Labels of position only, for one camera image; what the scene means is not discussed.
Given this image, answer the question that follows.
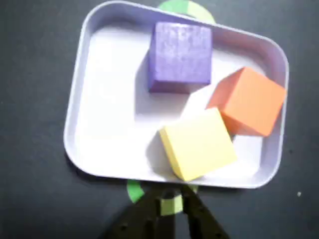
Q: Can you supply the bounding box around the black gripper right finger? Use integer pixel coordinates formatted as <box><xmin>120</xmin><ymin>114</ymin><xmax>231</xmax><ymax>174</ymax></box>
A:
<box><xmin>180</xmin><ymin>185</ymin><xmax>231</xmax><ymax>239</ymax></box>

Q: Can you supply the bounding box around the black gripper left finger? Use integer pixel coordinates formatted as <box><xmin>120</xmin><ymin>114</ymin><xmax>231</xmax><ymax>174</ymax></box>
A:
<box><xmin>98</xmin><ymin>189</ymin><xmax>184</xmax><ymax>239</ymax></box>

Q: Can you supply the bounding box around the yellow cube block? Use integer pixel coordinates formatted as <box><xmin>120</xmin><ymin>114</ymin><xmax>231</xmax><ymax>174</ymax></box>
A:
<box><xmin>159</xmin><ymin>107</ymin><xmax>239</xmax><ymax>182</ymax></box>

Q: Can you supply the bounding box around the orange cube block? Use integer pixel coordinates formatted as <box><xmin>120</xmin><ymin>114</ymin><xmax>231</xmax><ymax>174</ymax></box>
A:
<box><xmin>205</xmin><ymin>66</ymin><xmax>287</xmax><ymax>137</ymax></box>

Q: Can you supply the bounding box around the purple cube block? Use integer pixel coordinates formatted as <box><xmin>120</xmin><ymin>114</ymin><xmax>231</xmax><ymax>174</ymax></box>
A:
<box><xmin>147</xmin><ymin>21</ymin><xmax>213</xmax><ymax>95</ymax></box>

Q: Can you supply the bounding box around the lavender plastic tray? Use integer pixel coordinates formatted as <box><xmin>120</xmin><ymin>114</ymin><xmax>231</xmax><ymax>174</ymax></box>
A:
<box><xmin>63</xmin><ymin>0</ymin><xmax>290</xmax><ymax>190</ymax></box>

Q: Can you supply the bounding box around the dark mat with WOWROBO print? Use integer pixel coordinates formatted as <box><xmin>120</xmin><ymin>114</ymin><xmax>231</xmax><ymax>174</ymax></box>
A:
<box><xmin>0</xmin><ymin>0</ymin><xmax>319</xmax><ymax>239</ymax></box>

